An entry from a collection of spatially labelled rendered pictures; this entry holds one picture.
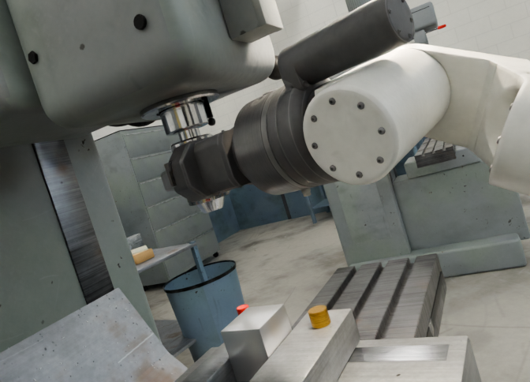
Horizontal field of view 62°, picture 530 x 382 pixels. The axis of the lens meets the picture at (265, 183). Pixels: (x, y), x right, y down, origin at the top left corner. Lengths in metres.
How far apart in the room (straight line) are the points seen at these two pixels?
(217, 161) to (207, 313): 2.32
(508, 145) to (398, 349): 0.30
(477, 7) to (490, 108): 6.64
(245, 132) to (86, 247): 0.52
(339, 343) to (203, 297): 2.18
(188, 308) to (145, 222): 2.98
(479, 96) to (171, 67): 0.23
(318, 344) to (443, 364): 0.12
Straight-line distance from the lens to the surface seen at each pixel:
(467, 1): 6.99
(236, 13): 0.43
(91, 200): 0.86
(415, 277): 0.91
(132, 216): 5.68
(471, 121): 0.35
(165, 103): 0.45
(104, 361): 0.79
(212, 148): 0.39
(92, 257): 0.83
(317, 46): 0.32
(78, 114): 0.45
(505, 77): 0.32
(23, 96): 0.49
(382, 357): 0.52
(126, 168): 5.58
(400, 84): 0.29
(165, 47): 0.37
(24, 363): 0.74
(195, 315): 2.70
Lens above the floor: 1.23
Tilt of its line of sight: 4 degrees down
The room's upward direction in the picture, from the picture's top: 17 degrees counter-clockwise
